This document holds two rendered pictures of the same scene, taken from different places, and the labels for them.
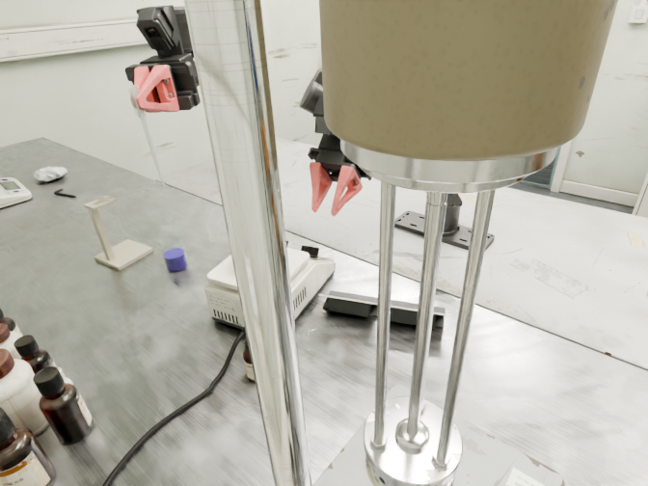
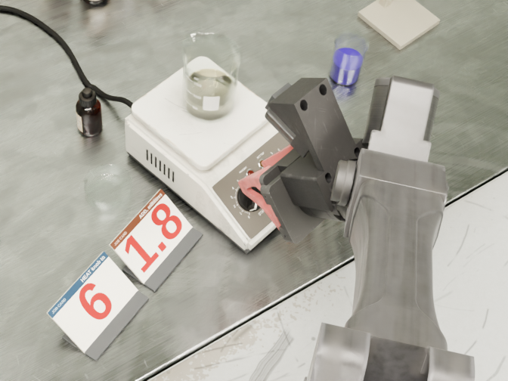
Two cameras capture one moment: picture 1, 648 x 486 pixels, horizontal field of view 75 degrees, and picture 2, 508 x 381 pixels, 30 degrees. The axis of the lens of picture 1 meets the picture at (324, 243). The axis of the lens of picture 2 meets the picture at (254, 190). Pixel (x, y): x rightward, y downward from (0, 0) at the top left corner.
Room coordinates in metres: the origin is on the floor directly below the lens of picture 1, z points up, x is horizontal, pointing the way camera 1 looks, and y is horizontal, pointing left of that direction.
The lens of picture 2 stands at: (0.70, -0.56, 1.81)
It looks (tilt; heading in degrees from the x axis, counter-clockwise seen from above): 55 degrees down; 98
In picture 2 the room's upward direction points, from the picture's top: 9 degrees clockwise
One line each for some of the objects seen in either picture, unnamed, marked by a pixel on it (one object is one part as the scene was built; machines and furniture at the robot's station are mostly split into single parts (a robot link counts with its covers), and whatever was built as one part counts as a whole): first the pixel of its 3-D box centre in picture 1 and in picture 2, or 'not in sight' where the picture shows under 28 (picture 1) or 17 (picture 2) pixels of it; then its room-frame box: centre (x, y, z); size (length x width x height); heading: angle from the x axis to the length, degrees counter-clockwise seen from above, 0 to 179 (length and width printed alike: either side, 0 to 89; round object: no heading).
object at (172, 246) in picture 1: (174, 253); (348, 59); (0.68, 0.28, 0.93); 0.04 x 0.04 x 0.06
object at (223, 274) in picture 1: (259, 266); (202, 111); (0.54, 0.10, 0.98); 0.12 x 0.12 x 0.01; 62
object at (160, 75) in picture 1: (144, 94); not in sight; (0.65, 0.25, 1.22); 0.09 x 0.07 x 0.07; 172
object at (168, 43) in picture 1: (160, 44); not in sight; (0.72, 0.24, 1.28); 0.07 x 0.06 x 0.11; 82
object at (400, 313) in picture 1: (415, 307); (99, 305); (0.50, -0.13, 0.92); 0.09 x 0.06 x 0.04; 71
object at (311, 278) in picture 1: (272, 280); (217, 147); (0.56, 0.09, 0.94); 0.22 x 0.13 x 0.08; 152
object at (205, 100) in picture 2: not in sight; (208, 78); (0.54, 0.11, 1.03); 0.07 x 0.06 x 0.08; 151
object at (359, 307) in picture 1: (351, 297); (157, 239); (0.53, -0.04, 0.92); 0.09 x 0.06 x 0.04; 71
